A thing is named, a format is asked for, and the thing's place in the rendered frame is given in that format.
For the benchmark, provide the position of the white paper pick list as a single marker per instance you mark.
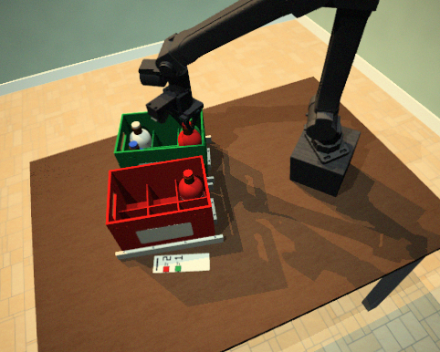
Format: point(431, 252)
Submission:
point(181, 263)

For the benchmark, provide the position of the white bottle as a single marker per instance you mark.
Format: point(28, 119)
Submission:
point(142, 136)

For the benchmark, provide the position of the red crate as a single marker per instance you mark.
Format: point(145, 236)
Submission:
point(141, 220)

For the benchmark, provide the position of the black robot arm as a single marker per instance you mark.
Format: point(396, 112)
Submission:
point(323, 132)

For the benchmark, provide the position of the green bottle crate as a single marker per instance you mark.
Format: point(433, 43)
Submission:
point(163, 136)

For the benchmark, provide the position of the blue bottle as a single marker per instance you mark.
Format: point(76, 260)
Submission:
point(134, 146)

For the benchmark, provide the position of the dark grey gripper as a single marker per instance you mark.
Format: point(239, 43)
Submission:
point(196, 108)

